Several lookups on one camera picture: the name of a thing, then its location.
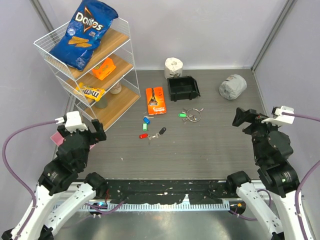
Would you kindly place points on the yellow M&M candy bag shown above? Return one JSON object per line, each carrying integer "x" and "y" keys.
{"x": 90, "y": 92}

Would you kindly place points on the pink box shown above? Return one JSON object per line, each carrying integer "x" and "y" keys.
{"x": 57, "y": 138}

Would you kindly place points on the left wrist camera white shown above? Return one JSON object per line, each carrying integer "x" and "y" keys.
{"x": 72, "y": 121}

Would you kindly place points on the blue Doritos chip bag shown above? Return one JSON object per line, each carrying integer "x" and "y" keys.
{"x": 83, "y": 35}

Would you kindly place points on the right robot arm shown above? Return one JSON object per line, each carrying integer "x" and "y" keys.
{"x": 271, "y": 150}

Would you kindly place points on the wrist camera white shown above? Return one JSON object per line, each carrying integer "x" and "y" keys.
{"x": 281, "y": 115}
{"x": 72, "y": 121}

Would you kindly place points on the white toilet paper roll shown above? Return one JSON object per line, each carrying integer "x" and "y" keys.
{"x": 173, "y": 68}

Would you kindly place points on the black key tag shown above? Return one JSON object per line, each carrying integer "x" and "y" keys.
{"x": 162, "y": 131}

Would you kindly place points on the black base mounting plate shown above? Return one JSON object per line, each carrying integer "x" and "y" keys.
{"x": 166, "y": 191}

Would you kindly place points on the blue key tag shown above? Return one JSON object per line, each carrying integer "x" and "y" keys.
{"x": 146, "y": 120}

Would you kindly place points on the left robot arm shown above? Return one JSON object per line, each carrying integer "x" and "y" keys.
{"x": 57, "y": 176}

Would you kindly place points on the orange snack pouch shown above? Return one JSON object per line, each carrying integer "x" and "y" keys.
{"x": 102, "y": 70}

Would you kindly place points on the silver key with black tag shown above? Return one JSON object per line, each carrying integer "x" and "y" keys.
{"x": 157, "y": 135}

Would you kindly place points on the silver key with red tag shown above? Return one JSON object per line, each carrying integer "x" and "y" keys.
{"x": 149, "y": 139}

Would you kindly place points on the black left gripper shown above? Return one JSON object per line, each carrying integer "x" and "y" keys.
{"x": 99, "y": 127}

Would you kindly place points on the black plastic bin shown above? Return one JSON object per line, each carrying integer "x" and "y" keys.
{"x": 183, "y": 88}

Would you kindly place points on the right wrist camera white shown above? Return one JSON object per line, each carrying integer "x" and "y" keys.
{"x": 281, "y": 115}

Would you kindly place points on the white wire shelf rack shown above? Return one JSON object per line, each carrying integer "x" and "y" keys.
{"x": 117, "y": 45}

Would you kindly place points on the white slotted cable duct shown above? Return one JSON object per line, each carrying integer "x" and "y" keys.
{"x": 181, "y": 207}

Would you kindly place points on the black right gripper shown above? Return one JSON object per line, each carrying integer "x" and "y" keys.
{"x": 250, "y": 115}

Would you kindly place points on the orange Gillette razor box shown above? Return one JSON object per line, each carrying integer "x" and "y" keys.
{"x": 155, "y": 100}

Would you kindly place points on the grey wrapped bundle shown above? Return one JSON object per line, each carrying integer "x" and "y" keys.
{"x": 232, "y": 87}

